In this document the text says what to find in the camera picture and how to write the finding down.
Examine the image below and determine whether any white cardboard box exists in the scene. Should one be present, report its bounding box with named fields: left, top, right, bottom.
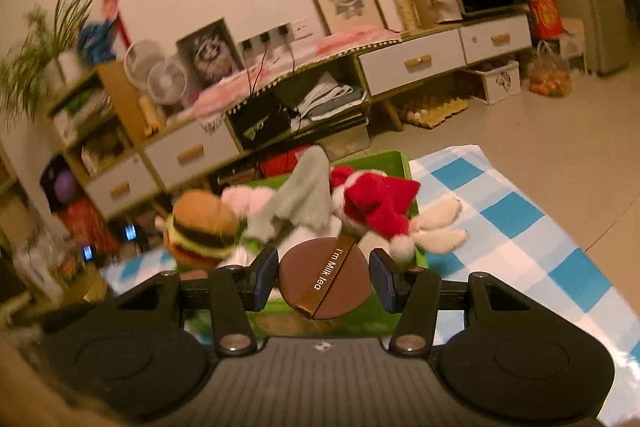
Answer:
left=454, top=60, right=522, bottom=105

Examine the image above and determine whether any bag of oranges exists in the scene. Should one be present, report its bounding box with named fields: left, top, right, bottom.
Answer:
left=527, top=40, right=573, bottom=98

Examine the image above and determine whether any green plastic storage bin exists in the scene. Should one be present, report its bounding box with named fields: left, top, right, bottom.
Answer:
left=186, top=150, right=413, bottom=343

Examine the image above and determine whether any blue white checkered mat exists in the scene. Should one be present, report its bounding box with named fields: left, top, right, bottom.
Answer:
left=102, top=145, right=639, bottom=425

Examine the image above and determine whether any pink fluffy plush toy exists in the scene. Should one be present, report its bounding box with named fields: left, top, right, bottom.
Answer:
left=220, top=185, right=276, bottom=220

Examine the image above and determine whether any pink lace cloth runner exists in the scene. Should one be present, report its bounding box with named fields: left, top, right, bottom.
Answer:
left=192, top=25, right=401, bottom=129

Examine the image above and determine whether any brown round powder puff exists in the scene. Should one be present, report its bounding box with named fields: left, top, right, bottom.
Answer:
left=278, top=234, right=371, bottom=320

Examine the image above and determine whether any grey-green fuzzy cloth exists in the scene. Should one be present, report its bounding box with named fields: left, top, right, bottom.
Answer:
left=242, top=145, right=332, bottom=245

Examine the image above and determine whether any egg tray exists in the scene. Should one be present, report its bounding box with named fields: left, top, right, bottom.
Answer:
left=399, top=95, right=469, bottom=129

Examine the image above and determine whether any red santa plush toy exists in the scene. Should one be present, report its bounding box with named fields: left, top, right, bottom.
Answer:
left=329, top=166, right=420, bottom=265

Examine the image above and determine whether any hamburger plush toy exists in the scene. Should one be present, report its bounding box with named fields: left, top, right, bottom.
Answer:
left=163, top=190, right=241, bottom=271

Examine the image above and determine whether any cream bunny plush doll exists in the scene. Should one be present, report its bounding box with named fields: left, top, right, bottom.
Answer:
left=409, top=194, right=470, bottom=255

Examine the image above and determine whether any white desk fan pair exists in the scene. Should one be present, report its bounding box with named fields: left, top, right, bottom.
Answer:
left=124, top=40, right=188, bottom=105

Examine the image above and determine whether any red gift box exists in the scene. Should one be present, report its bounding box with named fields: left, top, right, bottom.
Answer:
left=527, top=0, right=564, bottom=40

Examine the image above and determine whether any blue stitch plush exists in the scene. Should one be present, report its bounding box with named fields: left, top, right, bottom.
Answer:
left=76, top=20, right=116, bottom=67

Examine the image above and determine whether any framed cat picture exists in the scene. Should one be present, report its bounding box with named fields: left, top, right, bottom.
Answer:
left=176, top=18, right=243, bottom=90

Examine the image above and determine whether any purple ball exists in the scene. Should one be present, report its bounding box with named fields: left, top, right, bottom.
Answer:
left=53, top=170, right=82, bottom=205

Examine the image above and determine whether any potted green plant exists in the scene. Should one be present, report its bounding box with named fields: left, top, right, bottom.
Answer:
left=1, top=0, right=93, bottom=128

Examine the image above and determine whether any wooden tv cabinet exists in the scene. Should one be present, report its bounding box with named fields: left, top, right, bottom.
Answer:
left=46, top=13, right=532, bottom=220

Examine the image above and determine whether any red box under cabinet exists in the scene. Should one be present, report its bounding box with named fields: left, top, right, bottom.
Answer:
left=259, top=145, right=309, bottom=178

